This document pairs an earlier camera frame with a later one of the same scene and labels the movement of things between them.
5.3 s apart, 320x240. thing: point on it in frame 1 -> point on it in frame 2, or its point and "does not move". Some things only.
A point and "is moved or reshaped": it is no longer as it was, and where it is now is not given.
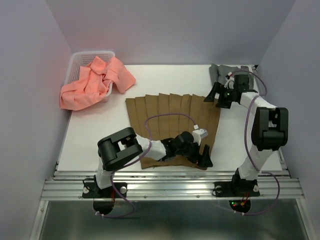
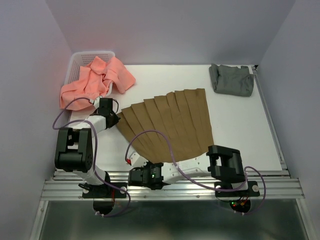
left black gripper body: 193,148 -> 115,119
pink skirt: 94,80 does not move
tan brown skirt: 163,116 is moved or reshaped
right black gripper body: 225,99 -> 148,166
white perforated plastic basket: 79,58 does not move
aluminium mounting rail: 171,186 does not move
